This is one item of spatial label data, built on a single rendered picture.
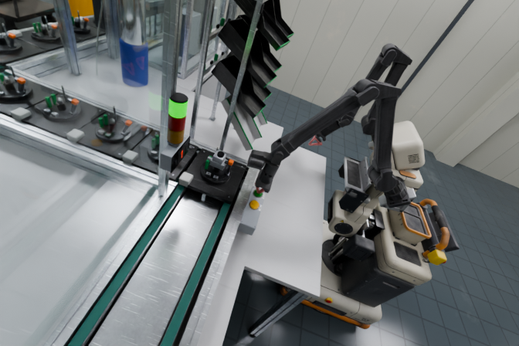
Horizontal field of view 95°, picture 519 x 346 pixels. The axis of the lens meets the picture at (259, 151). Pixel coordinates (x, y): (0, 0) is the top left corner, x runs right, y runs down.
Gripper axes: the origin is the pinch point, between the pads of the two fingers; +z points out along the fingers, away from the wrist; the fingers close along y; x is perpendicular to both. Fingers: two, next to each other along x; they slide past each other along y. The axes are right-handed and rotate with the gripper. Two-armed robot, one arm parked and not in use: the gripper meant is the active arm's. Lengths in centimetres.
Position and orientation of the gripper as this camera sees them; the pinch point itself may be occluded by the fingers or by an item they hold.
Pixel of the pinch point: (259, 191)
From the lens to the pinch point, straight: 109.2
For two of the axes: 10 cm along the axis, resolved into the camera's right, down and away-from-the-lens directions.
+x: 9.2, 3.8, 0.2
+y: -2.3, 5.9, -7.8
